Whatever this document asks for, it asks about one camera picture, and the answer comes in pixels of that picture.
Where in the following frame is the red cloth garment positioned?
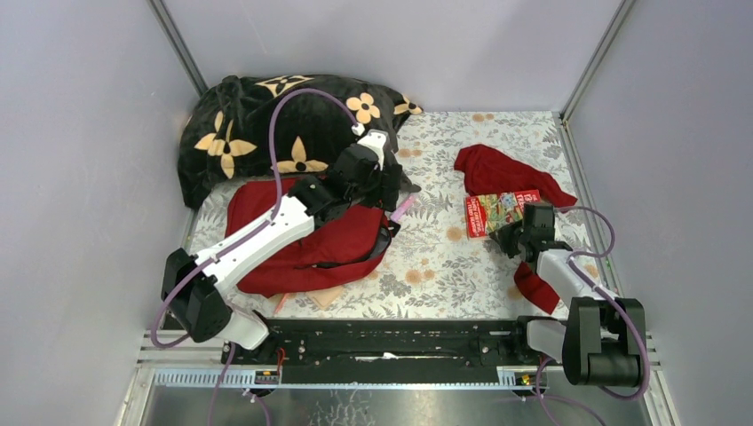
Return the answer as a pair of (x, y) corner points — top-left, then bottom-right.
(454, 144), (577, 314)

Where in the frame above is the orange pen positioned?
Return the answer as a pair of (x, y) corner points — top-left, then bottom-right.
(273, 293), (294, 315)

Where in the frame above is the black floral blanket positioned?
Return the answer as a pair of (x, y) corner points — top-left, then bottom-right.
(177, 74), (423, 210)

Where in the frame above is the pink eraser stick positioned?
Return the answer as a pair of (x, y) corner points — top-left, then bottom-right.
(390, 193), (417, 222)

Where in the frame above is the floral table mat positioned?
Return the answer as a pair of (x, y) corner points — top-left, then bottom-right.
(171, 111), (613, 321)

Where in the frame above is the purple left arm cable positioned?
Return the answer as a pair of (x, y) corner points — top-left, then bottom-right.
(149, 88), (366, 426)

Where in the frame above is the red student backpack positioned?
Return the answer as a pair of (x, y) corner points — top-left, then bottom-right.
(237, 205), (400, 297)

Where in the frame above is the red treehouse book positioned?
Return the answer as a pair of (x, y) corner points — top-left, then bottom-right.
(464, 190), (541, 239)

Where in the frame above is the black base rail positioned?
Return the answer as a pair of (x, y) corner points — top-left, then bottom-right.
(221, 319), (543, 386)

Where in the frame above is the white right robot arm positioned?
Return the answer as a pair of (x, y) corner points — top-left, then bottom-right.
(491, 202), (650, 393)

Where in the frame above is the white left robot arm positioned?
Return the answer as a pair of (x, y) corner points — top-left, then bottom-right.
(161, 130), (401, 365)

